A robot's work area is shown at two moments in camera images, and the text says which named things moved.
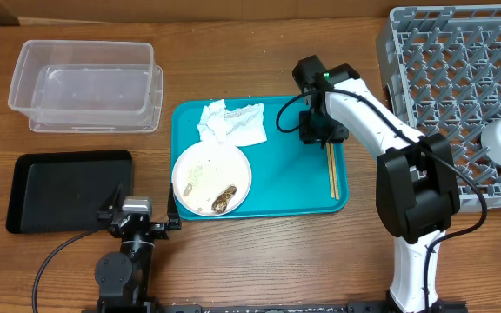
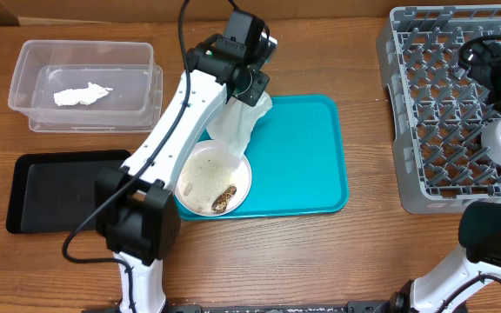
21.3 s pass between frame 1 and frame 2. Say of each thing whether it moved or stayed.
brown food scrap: stayed
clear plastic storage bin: stayed
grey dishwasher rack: stayed
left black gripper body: moved
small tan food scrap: stayed
